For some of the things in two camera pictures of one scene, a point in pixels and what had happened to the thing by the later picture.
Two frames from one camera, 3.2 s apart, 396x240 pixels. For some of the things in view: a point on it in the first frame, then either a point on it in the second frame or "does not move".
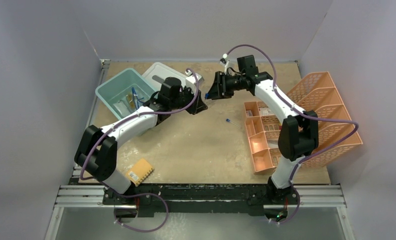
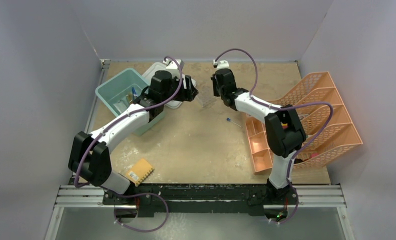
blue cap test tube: [229, 120] does not move
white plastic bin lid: [163, 71] does not move
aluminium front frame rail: [322, 196] does not move
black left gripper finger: [198, 106] → [187, 94]
